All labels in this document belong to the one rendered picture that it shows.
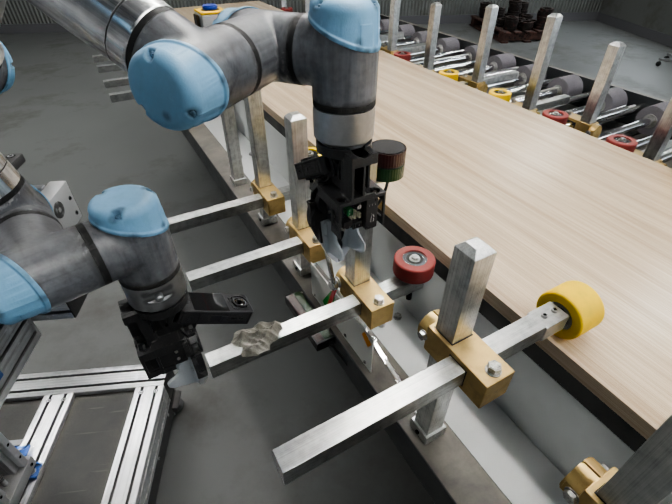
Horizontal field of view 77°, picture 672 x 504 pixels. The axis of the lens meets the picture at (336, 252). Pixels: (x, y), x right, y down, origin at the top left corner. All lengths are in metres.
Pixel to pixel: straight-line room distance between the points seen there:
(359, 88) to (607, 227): 0.72
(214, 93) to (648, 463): 0.50
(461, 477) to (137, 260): 0.61
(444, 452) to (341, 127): 0.58
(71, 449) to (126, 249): 1.10
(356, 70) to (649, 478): 0.47
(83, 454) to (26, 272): 1.06
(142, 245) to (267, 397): 1.25
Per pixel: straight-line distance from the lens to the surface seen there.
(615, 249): 1.01
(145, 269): 0.54
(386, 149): 0.69
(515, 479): 0.93
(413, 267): 0.80
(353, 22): 0.47
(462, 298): 0.55
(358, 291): 0.80
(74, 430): 1.59
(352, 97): 0.49
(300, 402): 1.67
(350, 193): 0.53
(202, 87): 0.41
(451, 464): 0.82
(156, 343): 0.64
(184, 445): 1.67
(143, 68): 0.42
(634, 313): 0.88
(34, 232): 0.56
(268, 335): 0.73
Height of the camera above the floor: 1.43
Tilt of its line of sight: 39 degrees down
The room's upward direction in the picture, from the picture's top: straight up
